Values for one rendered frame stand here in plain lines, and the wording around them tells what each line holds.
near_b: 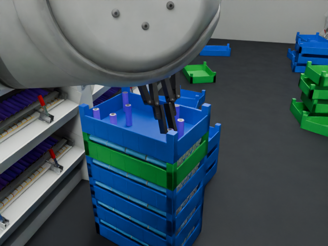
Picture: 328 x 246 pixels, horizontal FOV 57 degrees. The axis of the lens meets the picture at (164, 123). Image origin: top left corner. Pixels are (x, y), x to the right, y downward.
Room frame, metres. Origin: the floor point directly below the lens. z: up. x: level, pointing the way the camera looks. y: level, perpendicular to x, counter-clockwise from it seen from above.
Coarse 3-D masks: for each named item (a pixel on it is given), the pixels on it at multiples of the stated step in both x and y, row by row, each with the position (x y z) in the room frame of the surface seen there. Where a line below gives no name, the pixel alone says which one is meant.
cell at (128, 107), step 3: (126, 105) 0.78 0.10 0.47; (129, 105) 0.78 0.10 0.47; (126, 108) 0.77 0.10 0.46; (129, 108) 0.77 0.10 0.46; (126, 111) 0.77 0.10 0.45; (129, 111) 0.77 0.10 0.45; (126, 114) 0.77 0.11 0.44; (129, 114) 0.77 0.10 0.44; (126, 117) 0.77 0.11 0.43; (129, 117) 0.77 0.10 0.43; (126, 120) 0.77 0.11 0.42; (129, 120) 0.77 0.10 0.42; (126, 123) 0.77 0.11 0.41; (129, 123) 0.77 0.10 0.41
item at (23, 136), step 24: (0, 96) 0.90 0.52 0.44; (24, 96) 0.95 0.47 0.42; (48, 96) 0.98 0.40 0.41; (72, 96) 1.04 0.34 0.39; (0, 120) 0.80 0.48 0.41; (24, 120) 0.85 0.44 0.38; (48, 120) 0.87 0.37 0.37; (0, 144) 0.72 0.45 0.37; (24, 144) 0.75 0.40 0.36; (0, 168) 0.66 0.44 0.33
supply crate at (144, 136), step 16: (128, 96) 0.90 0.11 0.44; (80, 112) 0.75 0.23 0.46; (112, 112) 0.85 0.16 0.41; (144, 112) 0.86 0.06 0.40; (192, 112) 0.78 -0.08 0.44; (208, 112) 0.75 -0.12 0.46; (96, 128) 0.72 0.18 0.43; (112, 128) 0.69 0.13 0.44; (128, 128) 0.76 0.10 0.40; (144, 128) 0.76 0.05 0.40; (192, 128) 0.67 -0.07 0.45; (208, 128) 0.75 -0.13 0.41; (128, 144) 0.66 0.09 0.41; (144, 144) 0.63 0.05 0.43; (160, 144) 0.61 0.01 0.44; (176, 144) 0.60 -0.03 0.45; (192, 144) 0.67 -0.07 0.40; (176, 160) 0.60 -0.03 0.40
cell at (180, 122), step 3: (177, 120) 0.69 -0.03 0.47; (180, 120) 0.68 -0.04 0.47; (183, 120) 0.69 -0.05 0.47; (177, 123) 0.69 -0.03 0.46; (180, 123) 0.68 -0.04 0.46; (183, 123) 0.68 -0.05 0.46; (177, 126) 0.69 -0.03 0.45; (180, 126) 0.68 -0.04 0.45; (183, 126) 0.68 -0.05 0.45; (177, 129) 0.68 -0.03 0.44; (180, 129) 0.68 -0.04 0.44; (183, 129) 0.68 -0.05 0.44; (180, 132) 0.68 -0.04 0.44; (183, 132) 0.68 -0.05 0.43; (180, 135) 0.68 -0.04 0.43
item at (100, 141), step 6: (90, 138) 0.74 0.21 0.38; (96, 138) 0.73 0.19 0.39; (102, 144) 0.73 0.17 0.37; (108, 144) 0.71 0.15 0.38; (114, 144) 0.70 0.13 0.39; (198, 144) 0.73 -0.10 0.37; (120, 150) 0.68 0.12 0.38; (126, 150) 0.67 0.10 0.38; (132, 150) 0.67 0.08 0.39; (192, 150) 0.69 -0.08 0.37; (132, 156) 0.67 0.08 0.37; (138, 156) 0.65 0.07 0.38; (144, 156) 0.64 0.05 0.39; (150, 156) 0.64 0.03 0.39; (186, 156) 0.66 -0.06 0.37; (150, 162) 0.63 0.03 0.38; (156, 162) 0.62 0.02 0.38; (162, 162) 0.62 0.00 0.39; (180, 162) 0.64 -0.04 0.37
